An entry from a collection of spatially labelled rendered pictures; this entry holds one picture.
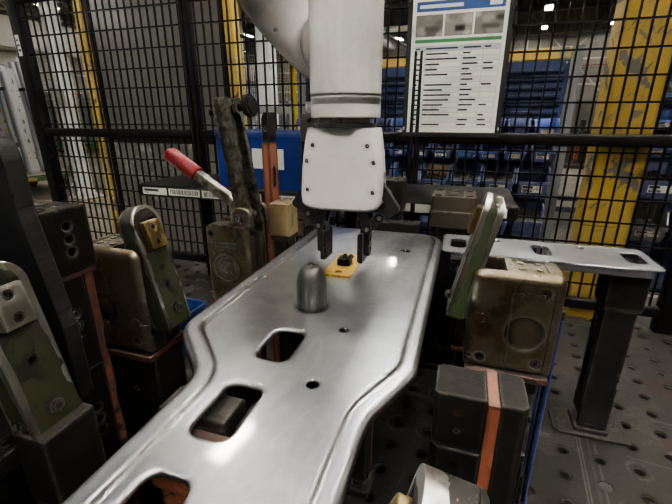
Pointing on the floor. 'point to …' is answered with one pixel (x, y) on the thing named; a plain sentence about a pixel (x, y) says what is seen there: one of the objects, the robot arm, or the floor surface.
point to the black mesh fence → (661, 317)
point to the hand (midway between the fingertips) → (344, 244)
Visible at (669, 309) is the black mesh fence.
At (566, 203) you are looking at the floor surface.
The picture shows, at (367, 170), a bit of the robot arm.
